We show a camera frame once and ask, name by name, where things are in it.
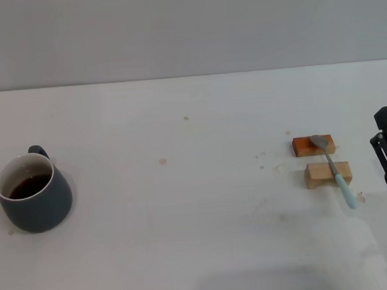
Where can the dark grey ceramic cup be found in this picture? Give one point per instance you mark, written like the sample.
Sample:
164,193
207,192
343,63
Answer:
35,209

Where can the light wooden block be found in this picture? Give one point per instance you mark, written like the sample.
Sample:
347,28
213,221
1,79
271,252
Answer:
318,174

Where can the orange wooden block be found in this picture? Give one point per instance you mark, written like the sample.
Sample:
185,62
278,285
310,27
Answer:
305,146

